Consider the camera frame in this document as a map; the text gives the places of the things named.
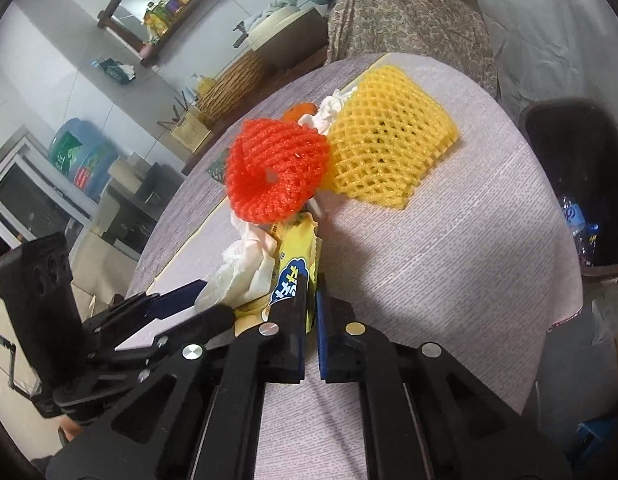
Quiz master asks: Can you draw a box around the green tissue box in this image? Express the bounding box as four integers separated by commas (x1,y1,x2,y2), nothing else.
91,58,135,86

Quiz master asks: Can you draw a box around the white cabinet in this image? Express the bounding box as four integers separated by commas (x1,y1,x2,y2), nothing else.
0,128,97,254

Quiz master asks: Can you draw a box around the orange peel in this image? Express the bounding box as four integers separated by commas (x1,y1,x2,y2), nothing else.
281,102,318,122

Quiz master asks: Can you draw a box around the woven wicker basket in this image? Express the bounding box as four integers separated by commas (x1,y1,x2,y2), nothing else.
195,50,270,128

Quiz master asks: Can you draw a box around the floral patterned cloth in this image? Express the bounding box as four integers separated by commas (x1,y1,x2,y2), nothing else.
326,0,498,96

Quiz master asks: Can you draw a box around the wooden wall shelf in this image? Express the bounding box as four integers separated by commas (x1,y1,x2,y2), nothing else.
97,0,206,67

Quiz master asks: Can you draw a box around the lilac tablecloth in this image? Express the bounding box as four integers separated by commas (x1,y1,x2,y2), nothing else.
128,53,582,479

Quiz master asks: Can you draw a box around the clear plastic water bottle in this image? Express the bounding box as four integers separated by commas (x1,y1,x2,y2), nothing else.
559,195,600,266

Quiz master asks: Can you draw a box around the yellow foam fruit net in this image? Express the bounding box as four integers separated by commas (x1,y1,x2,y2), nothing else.
322,65,459,209

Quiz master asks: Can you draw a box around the blue water jug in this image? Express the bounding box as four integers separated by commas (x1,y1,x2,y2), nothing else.
47,118,120,202

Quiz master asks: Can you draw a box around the red foam fruit net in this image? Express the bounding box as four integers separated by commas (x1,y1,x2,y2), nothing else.
225,118,330,224

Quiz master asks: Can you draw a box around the yellow snack wrapper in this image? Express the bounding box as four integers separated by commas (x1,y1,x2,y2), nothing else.
233,212,322,336

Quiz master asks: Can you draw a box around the white draped cloth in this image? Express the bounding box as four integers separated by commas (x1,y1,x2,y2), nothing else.
477,0,618,123

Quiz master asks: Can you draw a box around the black trash bin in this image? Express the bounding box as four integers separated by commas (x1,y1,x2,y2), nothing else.
518,98,618,282

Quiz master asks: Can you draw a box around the crumpled white tissue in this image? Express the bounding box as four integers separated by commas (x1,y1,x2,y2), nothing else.
297,87,357,136
194,212,277,313

